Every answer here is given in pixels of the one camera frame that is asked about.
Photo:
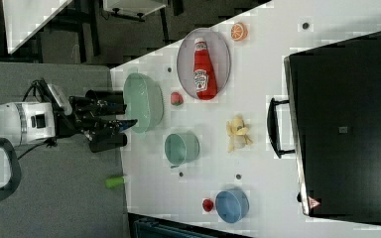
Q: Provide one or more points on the grey round plate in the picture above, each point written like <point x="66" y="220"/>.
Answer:
<point x="219" y="56"/>

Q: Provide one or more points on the peeled toy banana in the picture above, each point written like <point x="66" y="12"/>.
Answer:
<point x="237" y="133"/>

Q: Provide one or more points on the toy strawberry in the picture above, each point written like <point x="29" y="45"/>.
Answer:
<point x="176" y="99"/>

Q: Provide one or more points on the green mug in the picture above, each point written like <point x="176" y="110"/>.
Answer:
<point x="181" y="148"/>

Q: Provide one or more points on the red round toy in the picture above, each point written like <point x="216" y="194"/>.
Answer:
<point x="207" y="205"/>

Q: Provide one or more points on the black toaster oven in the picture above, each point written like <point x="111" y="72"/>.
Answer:
<point x="334" y="97"/>

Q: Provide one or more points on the orange slice toy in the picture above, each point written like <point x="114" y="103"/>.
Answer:
<point x="238" y="32"/>

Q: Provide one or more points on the green marker cylinder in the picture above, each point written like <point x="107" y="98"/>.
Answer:
<point x="114" y="182"/>

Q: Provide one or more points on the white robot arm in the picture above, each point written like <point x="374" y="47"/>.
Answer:
<point x="51" y="115"/>

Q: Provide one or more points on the blue bowl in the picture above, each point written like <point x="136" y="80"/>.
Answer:
<point x="232" y="205"/>

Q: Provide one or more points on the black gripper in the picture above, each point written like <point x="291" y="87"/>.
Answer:
<point x="69" y="123"/>

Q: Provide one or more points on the green colander basket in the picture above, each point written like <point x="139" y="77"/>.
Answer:
<point x="144" y="99"/>

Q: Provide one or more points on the red ketchup bottle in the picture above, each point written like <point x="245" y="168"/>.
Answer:
<point x="203" y="73"/>

